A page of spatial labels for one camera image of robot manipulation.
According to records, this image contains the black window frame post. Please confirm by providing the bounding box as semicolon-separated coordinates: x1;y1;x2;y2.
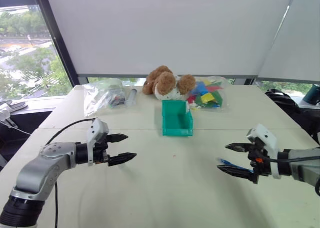
31;0;81;88

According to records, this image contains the clear bag of small parts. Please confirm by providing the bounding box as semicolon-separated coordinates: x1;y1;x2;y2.
83;78;127;117

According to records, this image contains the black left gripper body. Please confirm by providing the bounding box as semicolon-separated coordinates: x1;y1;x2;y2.
92;136;111;165

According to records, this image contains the narrow white roller blind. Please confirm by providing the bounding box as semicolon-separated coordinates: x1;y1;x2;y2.
257;0;320;84

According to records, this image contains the brown plush dog toy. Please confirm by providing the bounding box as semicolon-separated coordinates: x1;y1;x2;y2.
142;65;197;101

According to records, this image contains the clear plastic syringe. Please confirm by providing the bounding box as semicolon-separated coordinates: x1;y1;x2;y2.
125;88;139;107

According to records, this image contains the green plastic bin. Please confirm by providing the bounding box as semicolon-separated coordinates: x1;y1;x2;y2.
160;99;194;137

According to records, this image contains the clear bag of coloured pieces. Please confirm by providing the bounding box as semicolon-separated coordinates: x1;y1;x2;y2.
186;75;230;111

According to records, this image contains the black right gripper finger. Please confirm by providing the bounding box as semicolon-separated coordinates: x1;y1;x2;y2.
216;164;254;180
224;142;253;153

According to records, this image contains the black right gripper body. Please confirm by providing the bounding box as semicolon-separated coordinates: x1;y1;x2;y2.
247;140;273;185

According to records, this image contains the grey flat object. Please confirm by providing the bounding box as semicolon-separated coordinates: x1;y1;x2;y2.
0;100;27;112

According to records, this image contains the dark green cup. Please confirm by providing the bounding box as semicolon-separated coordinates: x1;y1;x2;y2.
303;83;320;106

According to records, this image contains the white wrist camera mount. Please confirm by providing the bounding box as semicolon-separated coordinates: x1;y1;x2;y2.
86;117;110;167
245;123;283;180

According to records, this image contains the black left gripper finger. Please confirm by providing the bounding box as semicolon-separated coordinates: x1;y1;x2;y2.
107;133;129;143
107;152;138;167

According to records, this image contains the wide white roller blind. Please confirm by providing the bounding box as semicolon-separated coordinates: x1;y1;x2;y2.
43;0;297;79

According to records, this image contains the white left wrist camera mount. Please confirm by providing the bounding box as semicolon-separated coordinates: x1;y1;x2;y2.
86;117;110;167

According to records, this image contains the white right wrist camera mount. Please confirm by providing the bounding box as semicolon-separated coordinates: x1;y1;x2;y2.
245;123;283;180

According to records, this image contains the black backpack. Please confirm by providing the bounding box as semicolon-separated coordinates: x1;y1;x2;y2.
264;88;320;144

